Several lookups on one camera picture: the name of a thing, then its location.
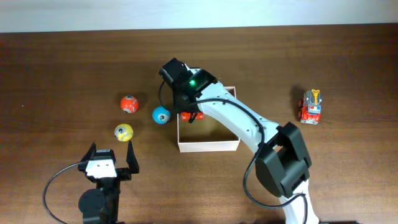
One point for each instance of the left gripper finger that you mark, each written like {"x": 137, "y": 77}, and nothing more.
{"x": 87, "y": 156}
{"x": 131, "y": 159}

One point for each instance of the red fire truck yellow ladder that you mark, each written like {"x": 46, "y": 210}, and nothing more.
{"x": 310, "y": 107}

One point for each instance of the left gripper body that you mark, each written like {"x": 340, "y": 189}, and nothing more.
{"x": 123, "y": 174}

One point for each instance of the open cardboard box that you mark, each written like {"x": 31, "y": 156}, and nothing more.
{"x": 205, "y": 134}

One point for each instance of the yellow toy ball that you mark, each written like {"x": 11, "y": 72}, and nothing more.
{"x": 123, "y": 132}

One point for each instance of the blue toy ball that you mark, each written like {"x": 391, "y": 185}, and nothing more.
{"x": 161, "y": 115}

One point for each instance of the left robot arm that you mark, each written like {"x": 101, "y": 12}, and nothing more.
{"x": 100, "y": 205}

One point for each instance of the red fire truck grey top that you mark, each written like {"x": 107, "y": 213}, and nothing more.
{"x": 186, "y": 116}

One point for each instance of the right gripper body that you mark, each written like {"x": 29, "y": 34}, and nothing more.
{"x": 177, "y": 104}

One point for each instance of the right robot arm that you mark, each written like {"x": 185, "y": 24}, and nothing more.
{"x": 280, "y": 160}

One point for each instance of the orange toy ball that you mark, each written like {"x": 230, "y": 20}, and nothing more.
{"x": 129, "y": 104}

